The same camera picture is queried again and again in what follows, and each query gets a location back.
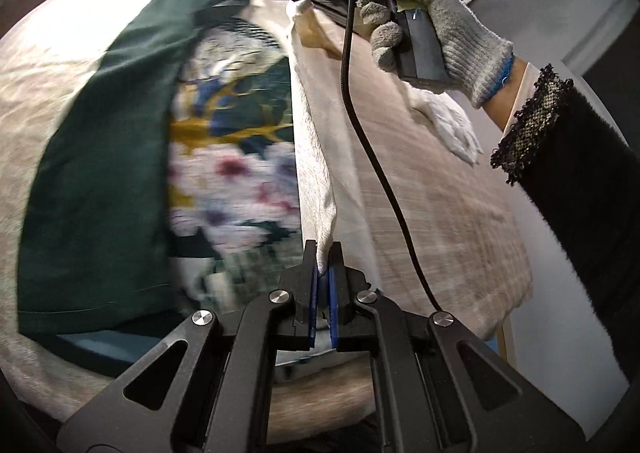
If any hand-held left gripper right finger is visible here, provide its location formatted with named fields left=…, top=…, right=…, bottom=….
left=327, top=241, right=587, bottom=453

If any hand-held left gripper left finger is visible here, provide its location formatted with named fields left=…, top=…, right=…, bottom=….
left=56, top=239, right=321, bottom=453

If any black cable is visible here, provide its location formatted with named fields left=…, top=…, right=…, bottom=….
left=340, top=0, right=443, bottom=315

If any person's right forearm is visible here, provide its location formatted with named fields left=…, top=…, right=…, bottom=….
left=482, top=57, right=640, bottom=364

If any beige table blanket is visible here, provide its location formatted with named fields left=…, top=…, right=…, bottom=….
left=0, top=0, right=534, bottom=436

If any white small garment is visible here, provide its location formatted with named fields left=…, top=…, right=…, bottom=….
left=287, top=0, right=375, bottom=286

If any green floral cloth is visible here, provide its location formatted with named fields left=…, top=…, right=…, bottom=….
left=17, top=0, right=302, bottom=365

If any white crumpled cloth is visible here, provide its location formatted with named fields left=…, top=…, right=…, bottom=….
left=409, top=88, right=484, bottom=165

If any person's right hand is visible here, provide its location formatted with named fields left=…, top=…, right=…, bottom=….
left=355, top=0, right=516, bottom=109

